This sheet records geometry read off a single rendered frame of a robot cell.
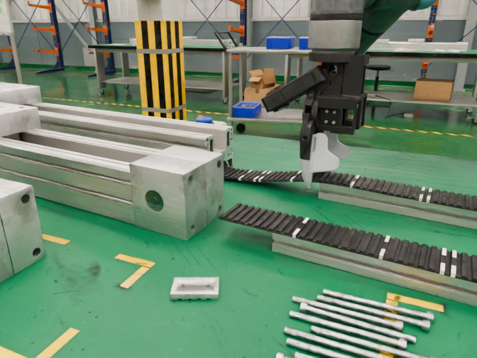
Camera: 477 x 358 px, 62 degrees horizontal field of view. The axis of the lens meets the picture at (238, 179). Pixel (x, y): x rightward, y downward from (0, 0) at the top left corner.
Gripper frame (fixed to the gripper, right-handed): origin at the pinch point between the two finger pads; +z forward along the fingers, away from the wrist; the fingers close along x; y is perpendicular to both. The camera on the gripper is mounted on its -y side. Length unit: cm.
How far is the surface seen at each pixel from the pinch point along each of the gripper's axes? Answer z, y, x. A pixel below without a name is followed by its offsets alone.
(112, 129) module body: -4.3, -40.0, -4.9
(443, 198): -0.3, 20.4, -1.1
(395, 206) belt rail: 2.0, 14.1, -1.9
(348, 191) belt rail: 1.0, 6.9, -1.9
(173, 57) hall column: 2, -217, 251
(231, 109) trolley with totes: 46, -158, 255
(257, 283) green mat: 3.2, 3.3, -27.8
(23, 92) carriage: -8, -75, 1
